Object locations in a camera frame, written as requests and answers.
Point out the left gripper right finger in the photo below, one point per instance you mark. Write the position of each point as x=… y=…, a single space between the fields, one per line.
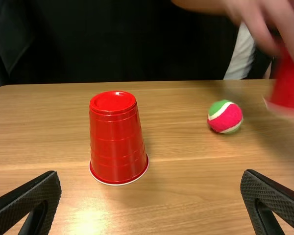
x=272 y=195

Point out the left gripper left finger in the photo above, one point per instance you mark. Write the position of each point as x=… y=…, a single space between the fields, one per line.
x=12 y=210

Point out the yellow ball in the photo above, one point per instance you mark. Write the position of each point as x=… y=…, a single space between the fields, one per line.
x=225 y=117

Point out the red cup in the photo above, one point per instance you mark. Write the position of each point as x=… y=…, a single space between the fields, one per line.
x=117 y=142
x=289 y=85

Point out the person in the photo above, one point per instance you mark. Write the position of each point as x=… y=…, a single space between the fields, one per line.
x=240 y=56

